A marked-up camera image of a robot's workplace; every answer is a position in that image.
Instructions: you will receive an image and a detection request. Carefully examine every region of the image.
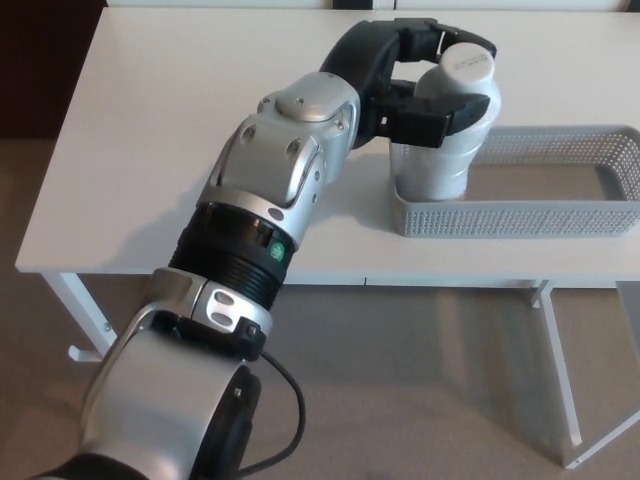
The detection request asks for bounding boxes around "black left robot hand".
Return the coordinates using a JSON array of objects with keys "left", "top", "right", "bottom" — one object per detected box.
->
[{"left": 319, "top": 16, "right": 499, "bottom": 150}]

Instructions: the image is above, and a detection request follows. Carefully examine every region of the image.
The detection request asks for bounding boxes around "white plastic bottle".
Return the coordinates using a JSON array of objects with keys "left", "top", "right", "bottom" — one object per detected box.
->
[{"left": 391, "top": 41, "right": 503, "bottom": 202}]

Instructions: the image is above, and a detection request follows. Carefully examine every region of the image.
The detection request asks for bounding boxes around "white desk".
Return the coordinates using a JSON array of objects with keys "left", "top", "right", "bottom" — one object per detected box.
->
[{"left": 14, "top": 6, "right": 640, "bottom": 470}]

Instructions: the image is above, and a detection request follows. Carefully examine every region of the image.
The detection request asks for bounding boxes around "white desk hook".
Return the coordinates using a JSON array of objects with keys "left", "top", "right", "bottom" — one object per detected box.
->
[{"left": 67, "top": 344, "right": 104, "bottom": 362}]

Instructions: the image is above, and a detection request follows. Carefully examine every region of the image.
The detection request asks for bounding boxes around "grey perforated plastic basket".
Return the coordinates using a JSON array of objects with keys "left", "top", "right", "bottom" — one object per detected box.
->
[{"left": 389, "top": 124, "right": 640, "bottom": 241}]

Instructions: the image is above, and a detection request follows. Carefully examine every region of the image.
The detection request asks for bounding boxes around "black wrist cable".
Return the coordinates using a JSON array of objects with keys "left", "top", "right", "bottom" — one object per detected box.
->
[{"left": 238, "top": 348, "right": 308, "bottom": 474}]

